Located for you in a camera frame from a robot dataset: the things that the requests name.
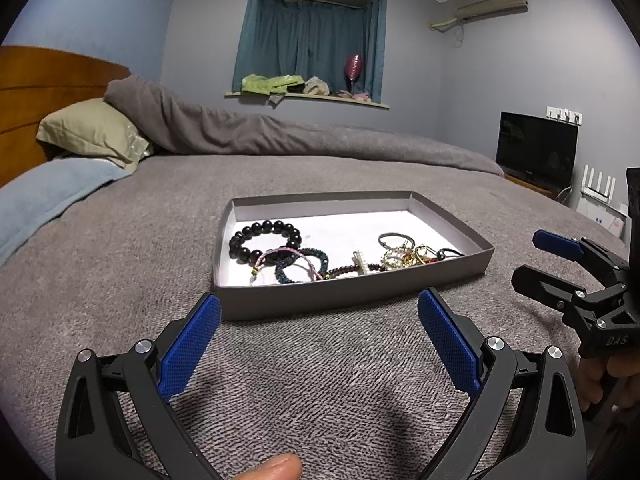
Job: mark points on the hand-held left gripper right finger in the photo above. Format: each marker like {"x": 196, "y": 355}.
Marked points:
{"x": 450, "y": 340}

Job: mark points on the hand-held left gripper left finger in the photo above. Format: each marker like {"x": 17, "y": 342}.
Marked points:
{"x": 190, "y": 345}

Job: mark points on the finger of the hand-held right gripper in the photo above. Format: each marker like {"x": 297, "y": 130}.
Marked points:
{"x": 540, "y": 280}
{"x": 555, "y": 244}

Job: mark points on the red bead gold jewelry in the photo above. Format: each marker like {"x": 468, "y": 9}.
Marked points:
{"x": 431, "y": 259}

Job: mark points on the gold pearl hair clip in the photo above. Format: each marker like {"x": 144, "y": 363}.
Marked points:
{"x": 360, "y": 262}

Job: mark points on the grey shallow cardboard box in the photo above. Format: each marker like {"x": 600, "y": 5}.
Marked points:
{"x": 340, "y": 225}

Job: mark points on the person's right hand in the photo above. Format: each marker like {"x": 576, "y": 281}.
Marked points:
{"x": 595, "y": 380}

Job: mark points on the person's left hand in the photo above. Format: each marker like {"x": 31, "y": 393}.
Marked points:
{"x": 272, "y": 469}

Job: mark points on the white box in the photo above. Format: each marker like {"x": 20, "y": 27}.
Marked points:
{"x": 600, "y": 220}

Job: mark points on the wooden television stand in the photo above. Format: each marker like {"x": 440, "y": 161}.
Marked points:
{"x": 540, "y": 189}

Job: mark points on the white router with antennas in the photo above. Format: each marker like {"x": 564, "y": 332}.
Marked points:
{"x": 600, "y": 195}

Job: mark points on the black television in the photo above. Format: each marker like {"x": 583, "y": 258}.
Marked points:
{"x": 535, "y": 150}

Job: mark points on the grey bedspread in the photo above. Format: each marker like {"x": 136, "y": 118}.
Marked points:
{"x": 150, "y": 240}

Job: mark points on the light blue blanket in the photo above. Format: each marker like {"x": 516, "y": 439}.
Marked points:
{"x": 50, "y": 190}

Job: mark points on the windowsill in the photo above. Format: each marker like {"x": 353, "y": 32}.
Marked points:
{"x": 375, "y": 105}

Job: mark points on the grey rolled duvet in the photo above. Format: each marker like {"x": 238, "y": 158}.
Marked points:
{"x": 300, "y": 140}

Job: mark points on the green pillow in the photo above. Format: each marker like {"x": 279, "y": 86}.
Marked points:
{"x": 85, "y": 130}

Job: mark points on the pink cloth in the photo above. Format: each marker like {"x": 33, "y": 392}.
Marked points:
{"x": 360, "y": 96}

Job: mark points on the beige air conditioner pipe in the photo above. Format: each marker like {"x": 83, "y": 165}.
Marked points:
{"x": 442, "y": 24}

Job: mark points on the green cloth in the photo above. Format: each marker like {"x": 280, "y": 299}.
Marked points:
{"x": 260, "y": 84}

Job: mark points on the beige crumpled cloth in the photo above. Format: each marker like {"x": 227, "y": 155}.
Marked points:
{"x": 315, "y": 85}

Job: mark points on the wooden headboard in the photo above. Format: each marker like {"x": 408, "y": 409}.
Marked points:
{"x": 50, "y": 75}

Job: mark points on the blue curtain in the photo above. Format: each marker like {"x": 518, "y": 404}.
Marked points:
{"x": 300, "y": 35}

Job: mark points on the white wall power strip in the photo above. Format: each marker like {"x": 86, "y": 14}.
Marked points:
{"x": 565, "y": 116}

